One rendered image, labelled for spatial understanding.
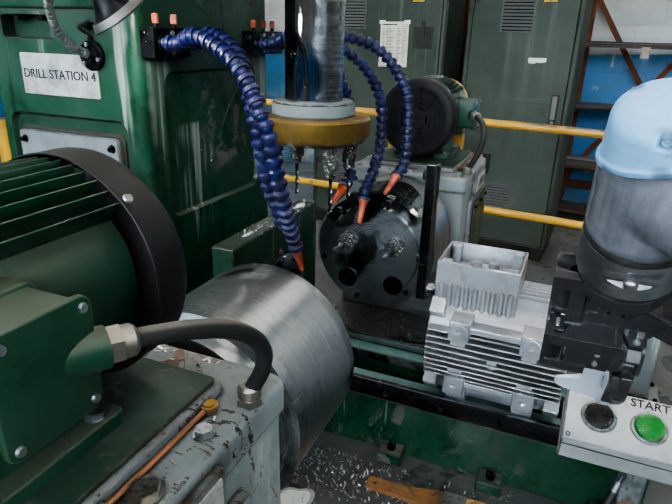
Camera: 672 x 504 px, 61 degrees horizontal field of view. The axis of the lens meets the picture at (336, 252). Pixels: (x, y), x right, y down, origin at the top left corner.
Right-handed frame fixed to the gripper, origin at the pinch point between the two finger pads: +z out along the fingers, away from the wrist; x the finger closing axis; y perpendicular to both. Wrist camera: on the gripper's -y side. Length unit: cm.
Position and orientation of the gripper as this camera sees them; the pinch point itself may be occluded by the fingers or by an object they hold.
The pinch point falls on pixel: (607, 392)
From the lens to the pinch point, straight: 66.9
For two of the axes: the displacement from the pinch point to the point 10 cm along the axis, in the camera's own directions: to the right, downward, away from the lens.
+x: -3.5, 7.4, -5.7
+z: 1.7, 6.5, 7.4
